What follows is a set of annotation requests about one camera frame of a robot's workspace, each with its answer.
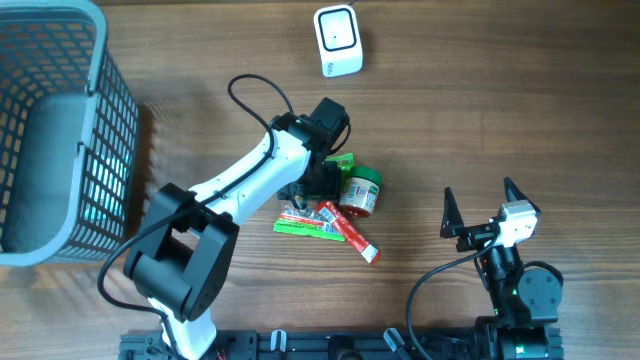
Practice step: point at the white barcode scanner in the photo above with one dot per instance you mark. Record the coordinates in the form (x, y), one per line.
(339, 41)

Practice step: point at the green snack bag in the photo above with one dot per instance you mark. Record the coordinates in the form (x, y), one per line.
(308, 222)

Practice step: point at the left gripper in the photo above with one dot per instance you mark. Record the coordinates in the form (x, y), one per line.
(331, 189)

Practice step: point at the green lid spice jar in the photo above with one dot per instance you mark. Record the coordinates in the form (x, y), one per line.
(360, 191)

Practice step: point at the red stick sachet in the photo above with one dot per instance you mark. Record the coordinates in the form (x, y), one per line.
(352, 236)

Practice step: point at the grey plastic mesh basket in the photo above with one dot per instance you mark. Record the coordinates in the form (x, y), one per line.
(69, 135)

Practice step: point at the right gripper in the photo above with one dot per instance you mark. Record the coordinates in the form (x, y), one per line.
(453, 222)

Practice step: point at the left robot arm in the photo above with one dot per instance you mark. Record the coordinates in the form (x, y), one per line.
(188, 236)

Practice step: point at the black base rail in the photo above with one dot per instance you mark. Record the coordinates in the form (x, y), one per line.
(325, 345)

